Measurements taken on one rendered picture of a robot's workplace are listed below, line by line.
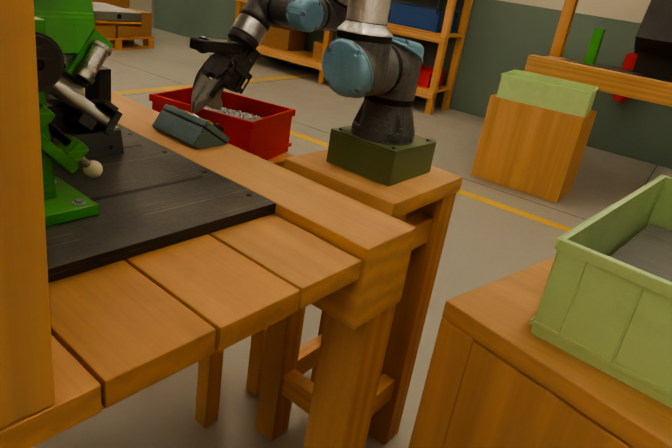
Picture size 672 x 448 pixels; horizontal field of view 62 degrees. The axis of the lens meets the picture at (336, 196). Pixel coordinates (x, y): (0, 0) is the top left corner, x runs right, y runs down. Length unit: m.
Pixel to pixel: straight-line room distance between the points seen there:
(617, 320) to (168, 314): 0.62
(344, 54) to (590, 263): 0.60
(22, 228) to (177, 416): 1.40
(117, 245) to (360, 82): 0.58
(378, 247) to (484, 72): 5.76
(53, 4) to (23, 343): 0.73
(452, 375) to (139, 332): 0.57
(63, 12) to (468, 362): 0.93
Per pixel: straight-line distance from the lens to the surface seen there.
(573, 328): 0.94
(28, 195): 0.48
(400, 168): 1.28
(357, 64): 1.13
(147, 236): 0.82
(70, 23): 1.16
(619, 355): 0.93
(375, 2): 1.16
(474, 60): 6.60
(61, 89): 1.10
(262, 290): 0.75
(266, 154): 1.45
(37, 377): 0.57
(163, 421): 1.82
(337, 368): 1.05
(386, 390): 1.65
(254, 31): 1.34
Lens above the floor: 1.28
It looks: 22 degrees down
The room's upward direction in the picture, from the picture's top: 9 degrees clockwise
